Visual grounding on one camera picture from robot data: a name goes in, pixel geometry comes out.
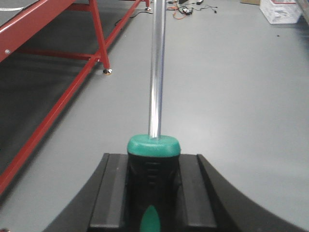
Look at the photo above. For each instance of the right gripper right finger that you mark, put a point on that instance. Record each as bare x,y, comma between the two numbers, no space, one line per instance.
209,203

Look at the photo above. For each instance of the red metal table frame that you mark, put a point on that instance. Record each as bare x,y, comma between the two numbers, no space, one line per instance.
36,84

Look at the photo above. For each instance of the green black screwdriver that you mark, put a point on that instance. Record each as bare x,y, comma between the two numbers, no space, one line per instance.
153,158

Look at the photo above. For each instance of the white plastic basket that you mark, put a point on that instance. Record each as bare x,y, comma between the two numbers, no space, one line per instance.
280,11

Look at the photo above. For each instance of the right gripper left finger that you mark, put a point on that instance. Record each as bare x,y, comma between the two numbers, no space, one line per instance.
101,204

